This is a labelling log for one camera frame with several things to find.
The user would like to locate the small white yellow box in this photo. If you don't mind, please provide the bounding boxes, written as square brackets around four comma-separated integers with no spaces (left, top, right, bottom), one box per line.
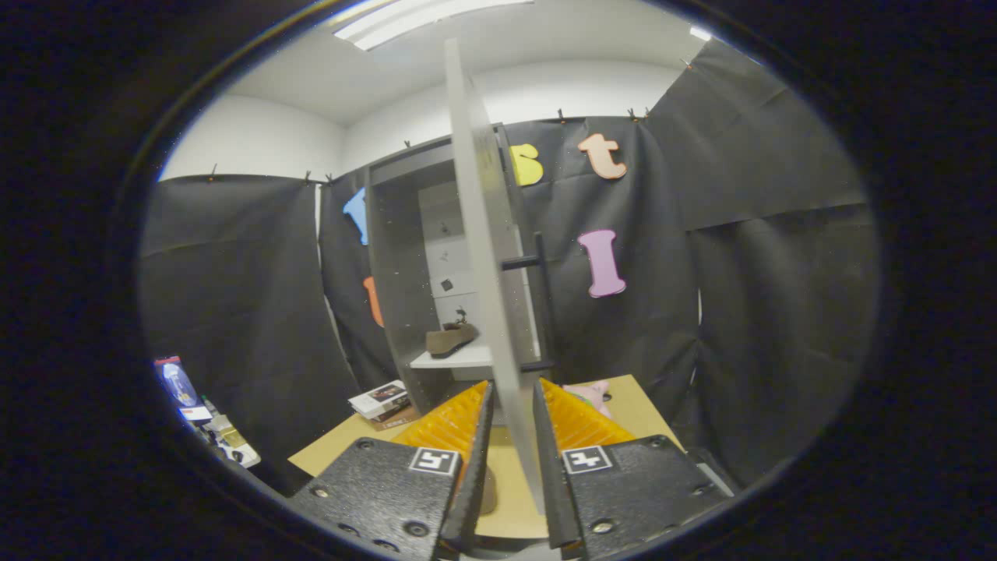
[199,413,262,469]

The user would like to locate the brown book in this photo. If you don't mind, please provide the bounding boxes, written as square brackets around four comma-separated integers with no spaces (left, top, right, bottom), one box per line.
[372,405,422,432]

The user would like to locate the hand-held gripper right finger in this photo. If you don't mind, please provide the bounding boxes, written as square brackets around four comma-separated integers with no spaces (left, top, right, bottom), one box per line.
[532,378,735,561]

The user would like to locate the large ceiling light panel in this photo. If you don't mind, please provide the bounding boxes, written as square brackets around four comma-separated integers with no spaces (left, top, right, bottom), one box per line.
[333,0,534,52]

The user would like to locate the grey shoe cabinet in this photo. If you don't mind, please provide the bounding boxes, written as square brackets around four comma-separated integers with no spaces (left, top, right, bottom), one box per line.
[365,123,546,414]

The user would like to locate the grey shoe cabinet door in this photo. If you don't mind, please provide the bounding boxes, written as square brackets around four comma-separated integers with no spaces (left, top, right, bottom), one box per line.
[444,37,558,515]

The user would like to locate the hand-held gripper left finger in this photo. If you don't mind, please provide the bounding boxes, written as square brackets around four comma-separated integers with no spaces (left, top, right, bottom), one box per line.
[288,380,496,561]

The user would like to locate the pink green plush toy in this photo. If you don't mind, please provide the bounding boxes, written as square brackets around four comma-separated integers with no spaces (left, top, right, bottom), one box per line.
[562,380,613,418]

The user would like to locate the black backdrop cloth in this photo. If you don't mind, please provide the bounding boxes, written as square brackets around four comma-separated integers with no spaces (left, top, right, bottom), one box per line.
[139,39,883,496]

